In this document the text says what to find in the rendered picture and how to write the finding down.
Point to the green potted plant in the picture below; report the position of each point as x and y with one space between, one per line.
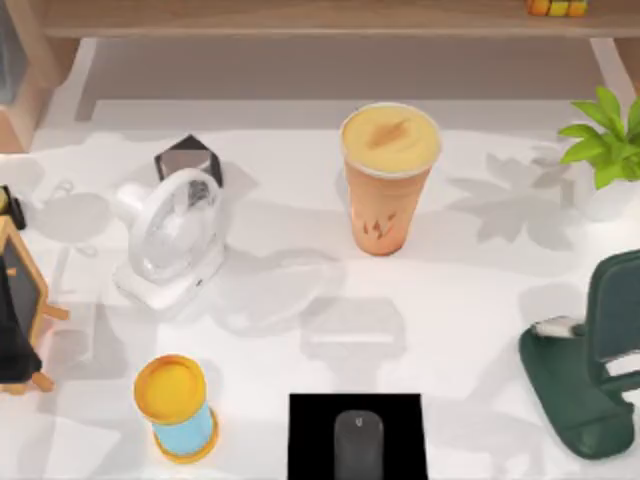
607 140

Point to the black hexagonal box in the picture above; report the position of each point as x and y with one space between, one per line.
187 155

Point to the white desk fan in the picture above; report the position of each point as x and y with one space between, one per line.
170 240

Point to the wooden framed blackboard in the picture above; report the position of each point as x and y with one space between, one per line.
22 295

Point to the dark green phone stand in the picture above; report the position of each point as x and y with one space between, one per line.
600 360

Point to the colourful cube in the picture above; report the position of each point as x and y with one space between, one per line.
556 7

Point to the black mouse pad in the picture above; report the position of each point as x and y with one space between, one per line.
310 435

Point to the dark grey computer mouse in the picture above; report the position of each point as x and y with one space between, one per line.
359 445

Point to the yellow and blue can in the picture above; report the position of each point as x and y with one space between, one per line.
175 405

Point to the wooden shelf unit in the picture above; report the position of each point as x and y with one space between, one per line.
310 20

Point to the orange drink cup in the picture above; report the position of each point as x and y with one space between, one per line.
384 185

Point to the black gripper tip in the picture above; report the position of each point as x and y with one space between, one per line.
11 202

